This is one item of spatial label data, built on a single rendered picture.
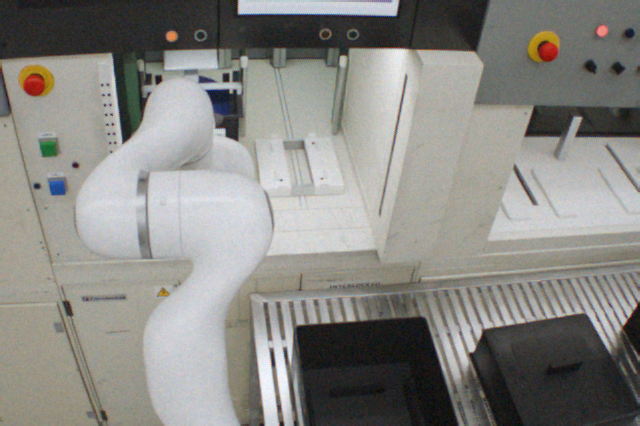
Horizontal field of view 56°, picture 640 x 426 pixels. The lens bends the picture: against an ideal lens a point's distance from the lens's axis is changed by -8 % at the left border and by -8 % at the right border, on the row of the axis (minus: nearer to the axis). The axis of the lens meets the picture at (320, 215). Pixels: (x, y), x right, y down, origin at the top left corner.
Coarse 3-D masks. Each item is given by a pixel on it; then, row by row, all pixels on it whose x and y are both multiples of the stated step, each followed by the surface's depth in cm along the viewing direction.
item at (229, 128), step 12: (168, 60) 143; (180, 60) 143; (192, 60) 143; (204, 60) 144; (216, 60) 144; (192, 72) 145; (156, 84) 158; (204, 84) 150; (216, 84) 151; (228, 84) 151; (240, 84) 151; (144, 96) 148; (240, 96) 152; (144, 108) 145; (240, 108) 148; (228, 120) 146; (216, 132) 148; (228, 132) 148
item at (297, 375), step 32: (384, 320) 130; (416, 320) 132; (320, 352) 135; (352, 352) 137; (384, 352) 139; (416, 352) 138; (320, 384) 137; (352, 384) 137; (384, 384) 135; (416, 384) 138; (320, 416) 131; (352, 416) 131; (384, 416) 132; (416, 416) 129; (448, 416) 118
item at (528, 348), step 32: (544, 320) 143; (576, 320) 143; (480, 352) 141; (512, 352) 135; (544, 352) 136; (576, 352) 136; (608, 352) 137; (512, 384) 129; (544, 384) 129; (576, 384) 130; (608, 384) 130; (512, 416) 126; (544, 416) 124; (576, 416) 124; (608, 416) 124
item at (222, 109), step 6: (210, 90) 157; (216, 90) 157; (210, 96) 158; (216, 96) 158; (222, 96) 158; (216, 102) 159; (222, 102) 159; (228, 102) 160; (216, 108) 160; (222, 108) 161; (228, 108) 161; (222, 114) 162; (228, 114) 162
